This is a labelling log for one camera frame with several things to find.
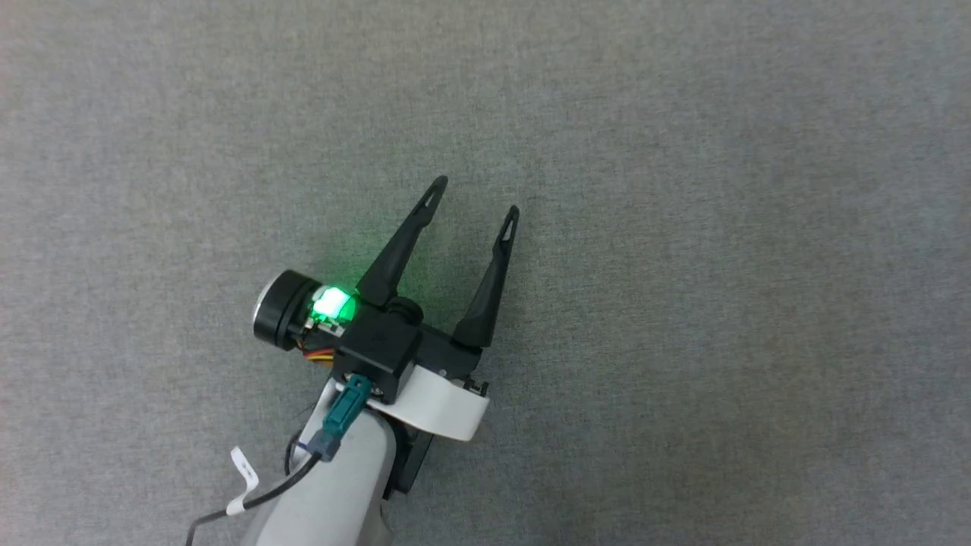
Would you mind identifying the black cable with teal plug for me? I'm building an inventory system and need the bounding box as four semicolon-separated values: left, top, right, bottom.
185;375;373;546

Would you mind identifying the white cable label tag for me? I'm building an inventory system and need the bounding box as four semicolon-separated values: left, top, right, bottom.
229;447;261;517

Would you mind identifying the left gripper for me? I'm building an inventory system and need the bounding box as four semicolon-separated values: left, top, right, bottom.
252;175;521;498

